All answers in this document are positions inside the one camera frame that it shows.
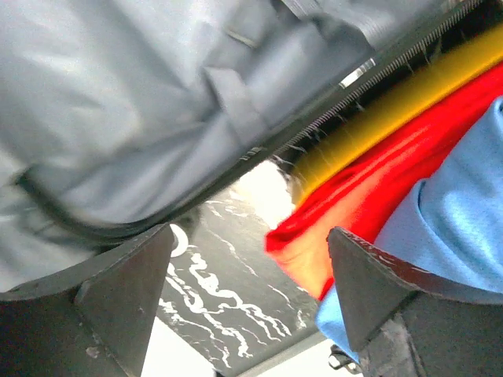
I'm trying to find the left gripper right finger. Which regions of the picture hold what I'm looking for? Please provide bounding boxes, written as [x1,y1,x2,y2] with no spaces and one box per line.
[328,227,502,376]

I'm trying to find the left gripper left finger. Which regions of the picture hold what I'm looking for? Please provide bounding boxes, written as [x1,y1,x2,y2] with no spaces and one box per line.
[1,225,174,376]

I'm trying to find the blue cloth garment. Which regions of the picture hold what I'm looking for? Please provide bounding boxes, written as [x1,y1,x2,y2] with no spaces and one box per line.
[314,96,503,364]

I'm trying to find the red garment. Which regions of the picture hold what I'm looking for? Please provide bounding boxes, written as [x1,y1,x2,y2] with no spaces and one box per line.
[265,64,502,299]

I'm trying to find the white black space suitcase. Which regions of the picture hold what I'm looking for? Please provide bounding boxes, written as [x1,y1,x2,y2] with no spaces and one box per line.
[1,1,502,292]

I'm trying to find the orange plastic bin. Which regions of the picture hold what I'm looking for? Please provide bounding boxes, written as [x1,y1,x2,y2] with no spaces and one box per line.
[292,24,502,207]

